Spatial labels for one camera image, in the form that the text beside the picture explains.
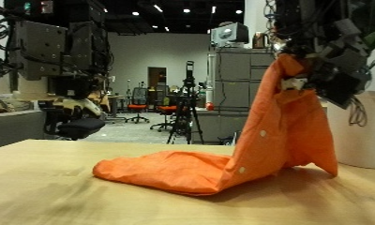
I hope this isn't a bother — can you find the orange fabric shirt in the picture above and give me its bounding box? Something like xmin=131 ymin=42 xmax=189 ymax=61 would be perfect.
xmin=91 ymin=52 xmax=341 ymax=197

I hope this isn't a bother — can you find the copper kettle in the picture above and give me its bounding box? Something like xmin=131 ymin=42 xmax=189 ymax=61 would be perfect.
xmin=253 ymin=31 xmax=271 ymax=50

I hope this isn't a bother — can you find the beige cushion pile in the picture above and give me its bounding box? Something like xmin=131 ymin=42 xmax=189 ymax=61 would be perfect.
xmin=0 ymin=97 xmax=34 ymax=114

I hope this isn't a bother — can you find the white lab desk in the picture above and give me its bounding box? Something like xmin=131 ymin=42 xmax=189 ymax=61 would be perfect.
xmin=107 ymin=94 xmax=129 ymax=120

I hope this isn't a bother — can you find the white plant pot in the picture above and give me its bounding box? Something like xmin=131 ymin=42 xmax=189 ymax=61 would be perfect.
xmin=326 ymin=90 xmax=375 ymax=171

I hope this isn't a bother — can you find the black office chair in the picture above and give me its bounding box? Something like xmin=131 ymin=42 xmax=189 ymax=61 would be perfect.
xmin=43 ymin=99 xmax=107 ymax=141

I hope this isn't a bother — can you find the brown door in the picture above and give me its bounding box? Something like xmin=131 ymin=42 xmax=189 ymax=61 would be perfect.
xmin=149 ymin=67 xmax=169 ymax=90

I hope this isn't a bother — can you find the tall grey metal cabinet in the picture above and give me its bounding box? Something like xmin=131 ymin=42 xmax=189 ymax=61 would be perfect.
xmin=207 ymin=48 xmax=279 ymax=111

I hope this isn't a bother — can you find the grey sofa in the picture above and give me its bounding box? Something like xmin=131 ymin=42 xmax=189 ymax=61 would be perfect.
xmin=0 ymin=109 xmax=49 ymax=151

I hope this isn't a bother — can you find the grey box device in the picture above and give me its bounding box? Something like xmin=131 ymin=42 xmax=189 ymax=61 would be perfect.
xmin=210 ymin=22 xmax=251 ymax=49

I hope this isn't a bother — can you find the orange office chair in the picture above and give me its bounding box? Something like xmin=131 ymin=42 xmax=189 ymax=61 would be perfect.
xmin=126 ymin=87 xmax=153 ymax=125
xmin=149 ymin=83 xmax=181 ymax=132

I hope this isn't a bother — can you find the low grey cabinet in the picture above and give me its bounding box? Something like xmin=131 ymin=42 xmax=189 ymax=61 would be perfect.
xmin=191 ymin=107 xmax=249 ymax=145

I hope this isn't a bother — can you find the right hand cable bundle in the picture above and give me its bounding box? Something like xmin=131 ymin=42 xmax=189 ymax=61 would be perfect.
xmin=347 ymin=95 xmax=370 ymax=128

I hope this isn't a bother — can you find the black camera tripod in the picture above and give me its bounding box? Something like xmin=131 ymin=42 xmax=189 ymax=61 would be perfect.
xmin=167 ymin=60 xmax=207 ymax=145

